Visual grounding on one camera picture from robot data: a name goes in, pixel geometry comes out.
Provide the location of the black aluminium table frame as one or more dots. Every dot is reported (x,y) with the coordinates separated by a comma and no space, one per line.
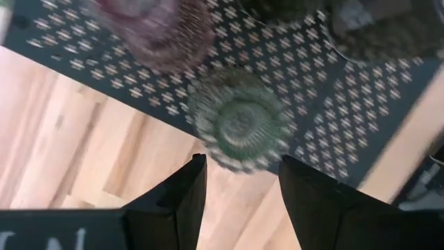
(423,187)

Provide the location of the black perforated metal shelf riser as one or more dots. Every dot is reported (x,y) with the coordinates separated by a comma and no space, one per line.
(312,87)

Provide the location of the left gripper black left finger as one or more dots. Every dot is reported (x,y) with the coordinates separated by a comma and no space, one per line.
(173,215)

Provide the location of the pink ribbed glass candle holder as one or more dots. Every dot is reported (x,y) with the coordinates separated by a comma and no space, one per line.
(156,34)

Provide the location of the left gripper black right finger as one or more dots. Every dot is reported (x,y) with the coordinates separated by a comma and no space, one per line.
(329,215)

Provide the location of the silver metal candle holder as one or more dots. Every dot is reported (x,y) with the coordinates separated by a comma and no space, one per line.
(385,31)

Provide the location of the green tinted glass candle holder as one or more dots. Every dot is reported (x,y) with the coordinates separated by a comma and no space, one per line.
(239,121)

